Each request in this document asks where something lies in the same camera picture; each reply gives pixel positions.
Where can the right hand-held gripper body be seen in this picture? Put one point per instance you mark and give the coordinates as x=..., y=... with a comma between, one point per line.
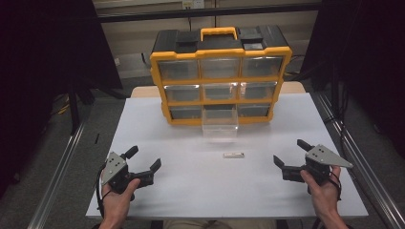
x=321, y=157

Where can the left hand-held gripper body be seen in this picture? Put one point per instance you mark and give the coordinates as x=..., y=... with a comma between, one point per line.
x=115, y=165

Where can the small white rectangular bar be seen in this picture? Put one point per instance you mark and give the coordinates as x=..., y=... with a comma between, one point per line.
x=233, y=155

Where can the clear plastic drawer bin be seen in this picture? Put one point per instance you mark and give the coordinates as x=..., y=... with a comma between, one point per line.
x=220, y=126

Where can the yellow black organizer cabinet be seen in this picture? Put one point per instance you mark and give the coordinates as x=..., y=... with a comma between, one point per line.
x=219, y=53

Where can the person's left hand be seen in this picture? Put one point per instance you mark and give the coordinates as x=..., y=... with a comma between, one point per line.
x=116, y=205

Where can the person's right hand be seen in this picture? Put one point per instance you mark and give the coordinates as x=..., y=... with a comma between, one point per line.
x=324, y=198

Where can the small black floor object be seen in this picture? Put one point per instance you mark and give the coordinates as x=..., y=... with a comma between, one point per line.
x=96, y=138

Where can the black stand leg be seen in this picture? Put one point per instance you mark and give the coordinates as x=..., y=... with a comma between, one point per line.
x=74, y=111

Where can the person's beige pants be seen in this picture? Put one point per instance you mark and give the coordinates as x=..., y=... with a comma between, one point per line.
x=219, y=224

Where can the set of clear cabinet drawers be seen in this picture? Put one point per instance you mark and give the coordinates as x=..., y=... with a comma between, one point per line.
x=178, y=70

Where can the black curtain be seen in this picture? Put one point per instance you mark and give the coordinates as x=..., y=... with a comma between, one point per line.
x=44, y=47
x=366, y=47

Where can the black horizontal bar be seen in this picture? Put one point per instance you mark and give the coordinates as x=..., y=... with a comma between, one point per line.
x=207, y=12

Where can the metal floor rail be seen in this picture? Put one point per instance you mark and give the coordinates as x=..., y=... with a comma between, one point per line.
x=363, y=171
x=60, y=171

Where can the wall power outlet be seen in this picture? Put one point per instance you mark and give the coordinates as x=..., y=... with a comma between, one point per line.
x=193, y=4

